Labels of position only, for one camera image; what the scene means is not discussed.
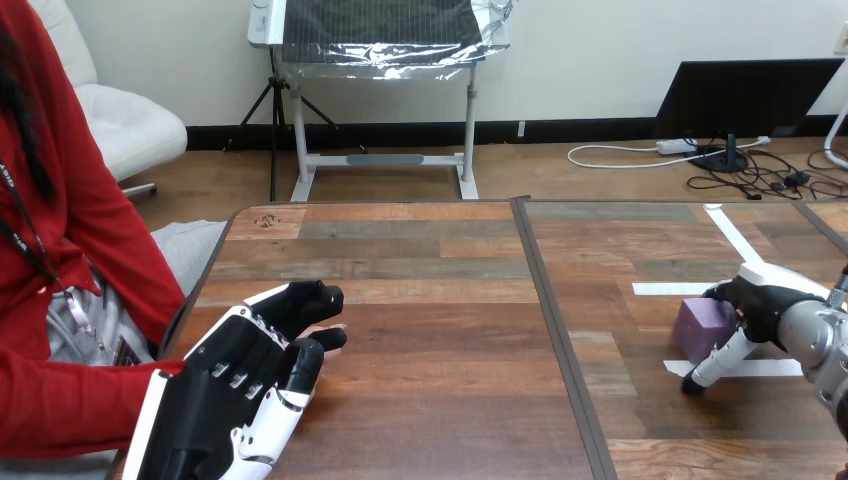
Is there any person's forearm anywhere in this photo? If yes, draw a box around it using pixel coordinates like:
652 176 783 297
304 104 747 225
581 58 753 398
0 344 187 461

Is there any person's hand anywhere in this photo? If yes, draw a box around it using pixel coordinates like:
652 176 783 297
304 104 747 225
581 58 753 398
301 322 348 364

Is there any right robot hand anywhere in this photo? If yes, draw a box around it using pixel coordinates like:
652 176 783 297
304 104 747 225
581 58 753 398
681 261 831 397

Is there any dark screen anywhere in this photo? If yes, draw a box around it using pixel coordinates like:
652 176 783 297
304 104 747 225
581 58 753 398
651 57 847 175

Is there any white desk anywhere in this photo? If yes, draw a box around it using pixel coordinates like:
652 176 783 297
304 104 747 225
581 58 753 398
246 0 515 203

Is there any black tripod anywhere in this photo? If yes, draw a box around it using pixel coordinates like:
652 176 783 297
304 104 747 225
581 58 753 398
239 47 340 203

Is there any tangle of cables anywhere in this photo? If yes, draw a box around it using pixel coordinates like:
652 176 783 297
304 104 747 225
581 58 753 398
684 137 848 202

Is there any person's body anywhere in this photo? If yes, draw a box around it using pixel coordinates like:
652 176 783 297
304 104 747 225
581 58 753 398
0 0 230 480

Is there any white power strip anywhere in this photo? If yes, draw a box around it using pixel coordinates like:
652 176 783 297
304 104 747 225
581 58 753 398
655 137 698 157

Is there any white cushioned chair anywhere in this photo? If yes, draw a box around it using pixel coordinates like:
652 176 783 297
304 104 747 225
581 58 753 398
29 0 189 201

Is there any white stand leg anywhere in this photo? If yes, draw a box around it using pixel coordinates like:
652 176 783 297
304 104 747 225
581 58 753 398
823 97 848 172

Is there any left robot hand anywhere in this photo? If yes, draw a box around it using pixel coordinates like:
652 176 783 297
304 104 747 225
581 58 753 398
122 280 348 480

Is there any white cable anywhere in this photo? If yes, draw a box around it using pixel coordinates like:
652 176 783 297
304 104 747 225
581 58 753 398
566 135 772 170

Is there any foil sheet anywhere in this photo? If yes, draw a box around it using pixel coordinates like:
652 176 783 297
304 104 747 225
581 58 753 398
276 0 515 83

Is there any purple block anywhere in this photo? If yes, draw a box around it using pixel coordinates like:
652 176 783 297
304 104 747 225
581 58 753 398
673 297 739 365

